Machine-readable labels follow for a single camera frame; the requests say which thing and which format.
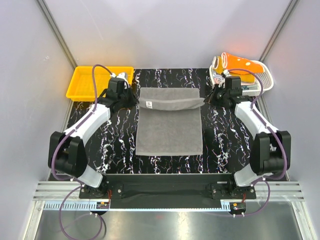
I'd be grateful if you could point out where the brown yellow bear towel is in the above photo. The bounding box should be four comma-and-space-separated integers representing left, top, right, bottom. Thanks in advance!
211, 56, 256, 84

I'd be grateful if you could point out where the orange white patterned towel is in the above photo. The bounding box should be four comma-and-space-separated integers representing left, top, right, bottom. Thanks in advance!
220, 52, 265, 75

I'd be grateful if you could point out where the grey towel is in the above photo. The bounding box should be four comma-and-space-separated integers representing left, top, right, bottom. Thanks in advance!
135, 87, 205, 157

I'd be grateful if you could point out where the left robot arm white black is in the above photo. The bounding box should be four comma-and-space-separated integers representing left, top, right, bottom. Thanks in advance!
48, 72, 138, 198

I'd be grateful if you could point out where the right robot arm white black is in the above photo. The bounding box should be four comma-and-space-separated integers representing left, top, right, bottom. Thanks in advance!
204, 76, 291, 199

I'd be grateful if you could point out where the patterned folded towel in basket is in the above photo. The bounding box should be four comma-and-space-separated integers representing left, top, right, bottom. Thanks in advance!
241, 83, 259, 91

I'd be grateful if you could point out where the yellow plastic bin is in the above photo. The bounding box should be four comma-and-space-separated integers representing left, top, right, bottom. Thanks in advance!
66, 66, 134, 102

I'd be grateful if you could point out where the white perforated plastic basket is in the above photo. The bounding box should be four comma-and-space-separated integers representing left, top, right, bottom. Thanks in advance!
209, 60, 274, 97

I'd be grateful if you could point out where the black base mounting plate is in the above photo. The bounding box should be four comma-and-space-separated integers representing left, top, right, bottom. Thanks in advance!
79, 173, 257, 211

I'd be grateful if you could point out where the left small electronics board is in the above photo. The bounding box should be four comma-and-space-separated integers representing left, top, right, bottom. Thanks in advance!
96, 201, 110, 209

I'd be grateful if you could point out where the small electronics board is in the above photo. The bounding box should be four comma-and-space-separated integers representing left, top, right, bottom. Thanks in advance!
230, 202, 247, 214
96, 201, 110, 209

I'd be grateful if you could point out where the right small electronics board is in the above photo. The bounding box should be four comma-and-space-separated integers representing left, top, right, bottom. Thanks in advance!
230, 202, 247, 214

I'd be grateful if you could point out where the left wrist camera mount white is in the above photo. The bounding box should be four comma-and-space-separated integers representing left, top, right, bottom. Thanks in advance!
110, 72, 130, 89

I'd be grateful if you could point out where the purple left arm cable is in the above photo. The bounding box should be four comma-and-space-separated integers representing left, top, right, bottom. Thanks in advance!
51, 64, 115, 240

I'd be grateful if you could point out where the aluminium frame rail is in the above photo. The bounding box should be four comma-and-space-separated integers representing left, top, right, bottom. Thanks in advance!
33, 181, 305, 201

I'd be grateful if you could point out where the white slotted cable duct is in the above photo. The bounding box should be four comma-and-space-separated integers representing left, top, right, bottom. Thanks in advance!
43, 201, 97, 211

